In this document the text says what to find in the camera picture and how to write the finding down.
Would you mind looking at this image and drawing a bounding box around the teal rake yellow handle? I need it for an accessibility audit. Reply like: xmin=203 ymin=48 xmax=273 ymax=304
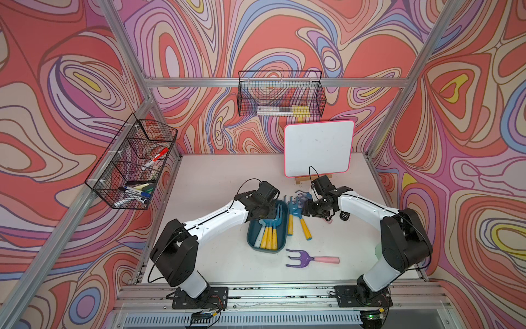
xmin=267 ymin=204 xmax=282 ymax=250
xmin=287 ymin=196 xmax=298 ymax=237
xmin=261 ymin=219 xmax=273 ymax=249

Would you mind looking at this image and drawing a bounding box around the light blue rake white handle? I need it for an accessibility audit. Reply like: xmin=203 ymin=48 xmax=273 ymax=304
xmin=253 ymin=219 xmax=267 ymax=248

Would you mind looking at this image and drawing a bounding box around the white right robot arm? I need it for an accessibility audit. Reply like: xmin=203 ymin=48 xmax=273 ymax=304
xmin=302 ymin=175 xmax=433 ymax=304

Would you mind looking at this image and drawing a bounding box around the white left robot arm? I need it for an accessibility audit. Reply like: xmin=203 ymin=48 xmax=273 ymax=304
xmin=149 ymin=180 xmax=279 ymax=300

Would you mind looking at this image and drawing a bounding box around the dark teal storage box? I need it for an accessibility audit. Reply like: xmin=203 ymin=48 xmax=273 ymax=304
xmin=247 ymin=201 xmax=289 ymax=254

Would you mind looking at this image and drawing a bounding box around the wooden easel stand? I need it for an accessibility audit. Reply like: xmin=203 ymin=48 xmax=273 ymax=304
xmin=295 ymin=175 xmax=317 ymax=185

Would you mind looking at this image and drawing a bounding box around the pink framed whiteboard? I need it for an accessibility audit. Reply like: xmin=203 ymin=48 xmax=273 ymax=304
xmin=284 ymin=120 xmax=355 ymax=178

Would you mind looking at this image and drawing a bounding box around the light green round lid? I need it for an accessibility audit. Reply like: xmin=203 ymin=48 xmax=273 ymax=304
xmin=375 ymin=243 xmax=385 ymax=261

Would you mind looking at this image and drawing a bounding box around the yellow eraser in basket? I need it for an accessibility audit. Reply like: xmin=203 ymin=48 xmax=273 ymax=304
xmin=291 ymin=106 xmax=310 ymax=118

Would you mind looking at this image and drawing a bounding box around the red marker pen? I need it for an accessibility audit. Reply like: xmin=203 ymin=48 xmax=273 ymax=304
xmin=144 ymin=148 xmax=168 ymax=168

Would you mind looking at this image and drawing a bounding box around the green circuit board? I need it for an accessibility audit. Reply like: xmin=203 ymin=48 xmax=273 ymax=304
xmin=190 ymin=312 xmax=218 ymax=324

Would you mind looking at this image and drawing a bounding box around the blue marker pen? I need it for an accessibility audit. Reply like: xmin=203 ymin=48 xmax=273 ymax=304
xmin=119 ymin=186 xmax=151 ymax=198

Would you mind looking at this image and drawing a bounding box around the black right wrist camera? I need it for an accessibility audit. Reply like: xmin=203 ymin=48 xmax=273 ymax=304
xmin=339 ymin=211 xmax=350 ymax=222

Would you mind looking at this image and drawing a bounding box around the purple rake pink handle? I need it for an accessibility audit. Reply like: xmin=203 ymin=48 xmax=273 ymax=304
xmin=286 ymin=249 xmax=341 ymax=268

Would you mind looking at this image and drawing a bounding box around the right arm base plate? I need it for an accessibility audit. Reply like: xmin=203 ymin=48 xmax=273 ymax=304
xmin=330 ymin=285 xmax=393 ymax=308

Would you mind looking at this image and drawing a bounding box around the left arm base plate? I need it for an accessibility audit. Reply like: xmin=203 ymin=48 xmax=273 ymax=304
xmin=166 ymin=287 xmax=229 ymax=311

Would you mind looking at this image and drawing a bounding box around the black wire basket back wall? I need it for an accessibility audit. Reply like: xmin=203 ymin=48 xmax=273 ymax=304
xmin=237 ymin=69 xmax=327 ymax=120

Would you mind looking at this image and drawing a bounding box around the black wire basket wall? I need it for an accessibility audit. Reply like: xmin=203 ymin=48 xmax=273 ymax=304
xmin=237 ymin=69 xmax=327 ymax=120
xmin=85 ymin=114 xmax=178 ymax=211

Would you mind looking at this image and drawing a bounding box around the black wire basket left wall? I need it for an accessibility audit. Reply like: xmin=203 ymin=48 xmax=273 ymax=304
xmin=85 ymin=114 xmax=178 ymax=211

